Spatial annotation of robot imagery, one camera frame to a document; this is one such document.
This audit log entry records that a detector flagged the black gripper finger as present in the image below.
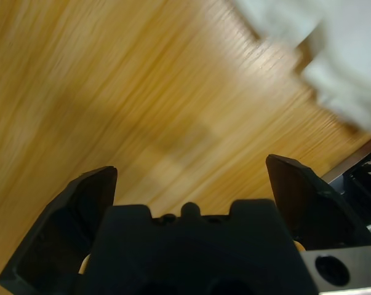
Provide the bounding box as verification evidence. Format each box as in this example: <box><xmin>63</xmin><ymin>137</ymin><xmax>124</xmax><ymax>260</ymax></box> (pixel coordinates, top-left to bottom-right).
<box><xmin>0</xmin><ymin>165</ymin><xmax>118</xmax><ymax>295</ymax></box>
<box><xmin>265</xmin><ymin>153</ymin><xmax>371</xmax><ymax>250</ymax></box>

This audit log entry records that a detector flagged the white T-shirt with black logo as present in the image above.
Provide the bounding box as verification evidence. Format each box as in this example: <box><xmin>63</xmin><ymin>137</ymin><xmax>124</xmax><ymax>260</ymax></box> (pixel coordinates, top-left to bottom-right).
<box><xmin>228</xmin><ymin>0</ymin><xmax>371</xmax><ymax>145</ymax></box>

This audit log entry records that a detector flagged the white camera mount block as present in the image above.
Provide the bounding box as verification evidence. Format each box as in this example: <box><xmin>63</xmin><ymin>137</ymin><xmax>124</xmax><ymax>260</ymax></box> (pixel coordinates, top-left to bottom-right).
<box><xmin>322</xmin><ymin>140</ymin><xmax>371</xmax><ymax>245</ymax></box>

